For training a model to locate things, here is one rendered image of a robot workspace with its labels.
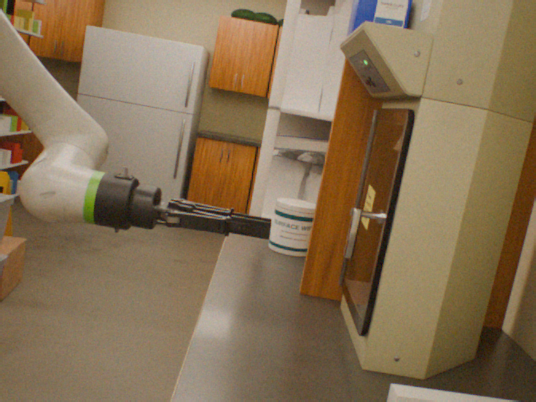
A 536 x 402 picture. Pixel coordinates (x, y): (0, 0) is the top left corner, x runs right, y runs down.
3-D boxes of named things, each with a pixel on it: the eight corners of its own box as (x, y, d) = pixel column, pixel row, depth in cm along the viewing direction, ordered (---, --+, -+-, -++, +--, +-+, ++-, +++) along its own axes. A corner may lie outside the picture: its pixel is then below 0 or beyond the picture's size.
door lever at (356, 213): (372, 263, 103) (370, 259, 106) (384, 210, 101) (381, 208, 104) (342, 258, 103) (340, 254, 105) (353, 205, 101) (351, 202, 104)
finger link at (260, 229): (231, 214, 101) (230, 215, 100) (271, 222, 101) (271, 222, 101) (228, 231, 102) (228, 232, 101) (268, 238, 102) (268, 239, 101)
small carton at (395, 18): (400, 39, 105) (407, 5, 104) (400, 35, 100) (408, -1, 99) (372, 35, 106) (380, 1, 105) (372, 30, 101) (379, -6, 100)
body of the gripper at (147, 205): (132, 187, 97) (187, 197, 97) (143, 180, 106) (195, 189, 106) (126, 230, 99) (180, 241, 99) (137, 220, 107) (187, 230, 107)
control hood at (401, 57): (383, 100, 126) (392, 53, 125) (421, 97, 94) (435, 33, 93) (330, 89, 126) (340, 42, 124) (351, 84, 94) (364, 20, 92)
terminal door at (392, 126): (343, 287, 132) (380, 108, 125) (364, 340, 102) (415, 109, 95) (340, 286, 132) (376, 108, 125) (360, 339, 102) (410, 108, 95)
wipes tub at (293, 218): (309, 249, 185) (317, 202, 183) (312, 259, 172) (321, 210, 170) (268, 242, 185) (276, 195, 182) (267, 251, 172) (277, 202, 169)
